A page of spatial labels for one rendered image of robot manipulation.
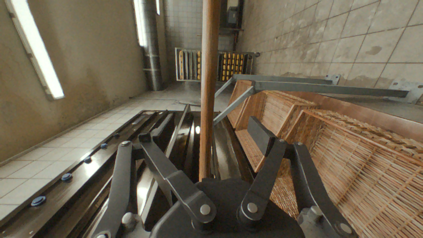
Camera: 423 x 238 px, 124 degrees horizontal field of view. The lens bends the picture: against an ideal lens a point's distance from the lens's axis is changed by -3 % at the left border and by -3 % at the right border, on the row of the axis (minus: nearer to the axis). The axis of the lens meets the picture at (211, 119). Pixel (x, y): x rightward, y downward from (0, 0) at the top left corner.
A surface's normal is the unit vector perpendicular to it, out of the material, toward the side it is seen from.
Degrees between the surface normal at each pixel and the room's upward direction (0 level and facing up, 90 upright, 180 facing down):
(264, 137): 0
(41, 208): 90
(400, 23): 0
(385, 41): 0
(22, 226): 90
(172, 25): 90
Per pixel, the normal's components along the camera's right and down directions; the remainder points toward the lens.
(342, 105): -1.00, -0.02
